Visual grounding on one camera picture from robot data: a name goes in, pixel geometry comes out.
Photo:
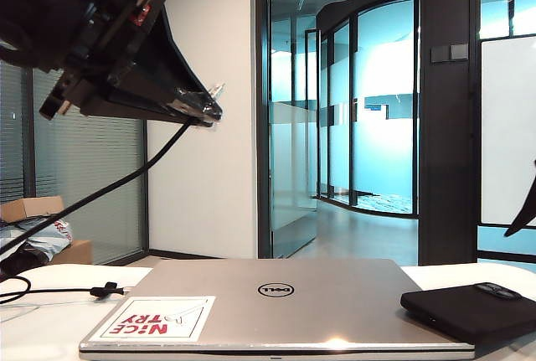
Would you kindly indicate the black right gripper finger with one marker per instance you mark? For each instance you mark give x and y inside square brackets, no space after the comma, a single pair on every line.
[528,214]

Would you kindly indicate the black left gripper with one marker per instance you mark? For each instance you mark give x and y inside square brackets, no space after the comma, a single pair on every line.
[109,38]

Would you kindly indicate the black smartphone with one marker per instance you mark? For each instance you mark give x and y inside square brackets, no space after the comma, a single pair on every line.
[460,306]

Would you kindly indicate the whiteboard on black rolling stand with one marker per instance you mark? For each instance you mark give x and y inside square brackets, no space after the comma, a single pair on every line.
[508,126]

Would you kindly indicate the small open cardboard box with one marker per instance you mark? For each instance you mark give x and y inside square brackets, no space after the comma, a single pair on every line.
[37,208]

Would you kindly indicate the grey mailer bag red print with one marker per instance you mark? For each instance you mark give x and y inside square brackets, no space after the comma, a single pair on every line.
[54,237]

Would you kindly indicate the large brown cardboard box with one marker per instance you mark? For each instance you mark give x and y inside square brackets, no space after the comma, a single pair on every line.
[77,252]

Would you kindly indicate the plain grey plastic bag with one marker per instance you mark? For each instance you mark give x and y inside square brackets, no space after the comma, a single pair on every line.
[12,237]

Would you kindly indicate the dark plastic bag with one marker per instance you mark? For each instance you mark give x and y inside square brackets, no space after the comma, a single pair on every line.
[25,264]

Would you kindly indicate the white Nice Try sticker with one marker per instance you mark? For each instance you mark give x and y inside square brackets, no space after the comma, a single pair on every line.
[138,323]

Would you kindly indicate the silver Dell laptop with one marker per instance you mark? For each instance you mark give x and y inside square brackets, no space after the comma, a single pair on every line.
[314,319]

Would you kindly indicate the glass door black frame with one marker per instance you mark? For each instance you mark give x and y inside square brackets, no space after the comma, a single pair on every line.
[293,147]

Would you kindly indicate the grey wall switch panel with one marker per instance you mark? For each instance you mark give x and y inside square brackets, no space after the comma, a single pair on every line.
[459,52]

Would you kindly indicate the dark wall switch panel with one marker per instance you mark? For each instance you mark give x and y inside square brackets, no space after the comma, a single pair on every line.
[440,54]

